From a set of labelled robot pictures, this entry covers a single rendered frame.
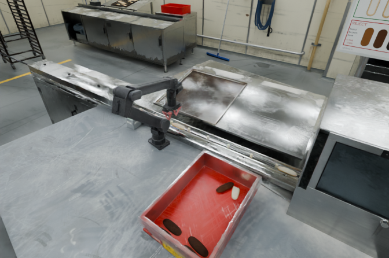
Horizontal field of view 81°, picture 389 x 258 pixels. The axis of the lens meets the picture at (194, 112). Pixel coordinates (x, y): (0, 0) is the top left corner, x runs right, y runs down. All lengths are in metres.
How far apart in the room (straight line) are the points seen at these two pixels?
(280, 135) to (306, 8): 3.55
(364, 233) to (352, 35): 1.11
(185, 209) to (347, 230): 0.64
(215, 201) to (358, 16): 1.32
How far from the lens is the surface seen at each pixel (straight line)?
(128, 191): 1.23
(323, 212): 1.11
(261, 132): 1.44
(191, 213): 1.11
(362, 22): 1.72
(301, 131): 1.50
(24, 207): 1.37
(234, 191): 1.18
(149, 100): 1.87
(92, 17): 5.50
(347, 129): 0.90
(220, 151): 1.32
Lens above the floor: 1.76
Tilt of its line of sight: 34 degrees down
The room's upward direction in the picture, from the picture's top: straight up
